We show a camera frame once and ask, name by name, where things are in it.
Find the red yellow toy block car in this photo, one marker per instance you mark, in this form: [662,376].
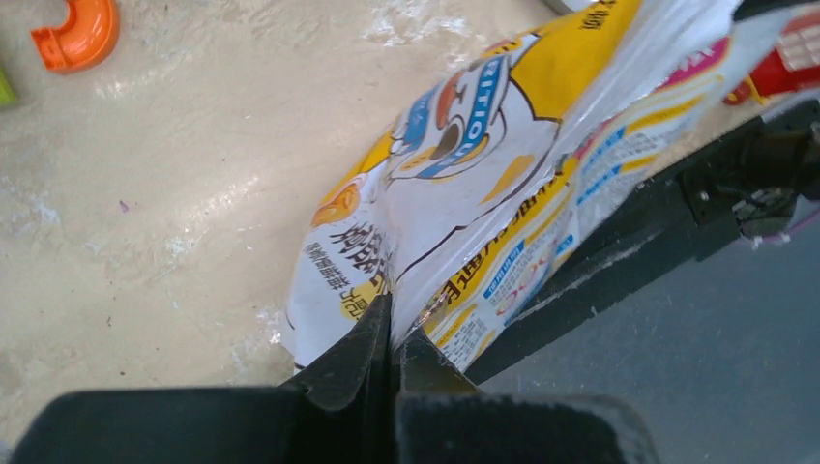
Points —
[791,66]

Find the orange green toy block piece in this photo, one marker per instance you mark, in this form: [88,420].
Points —
[87,35]

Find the pet food bag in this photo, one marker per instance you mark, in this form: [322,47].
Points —
[488,182]

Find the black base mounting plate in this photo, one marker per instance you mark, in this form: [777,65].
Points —
[650,235]

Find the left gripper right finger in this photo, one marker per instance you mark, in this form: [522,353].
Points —
[440,416]

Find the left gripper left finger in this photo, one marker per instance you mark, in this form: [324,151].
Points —
[332,411]

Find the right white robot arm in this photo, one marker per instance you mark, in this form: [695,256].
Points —
[759,181]

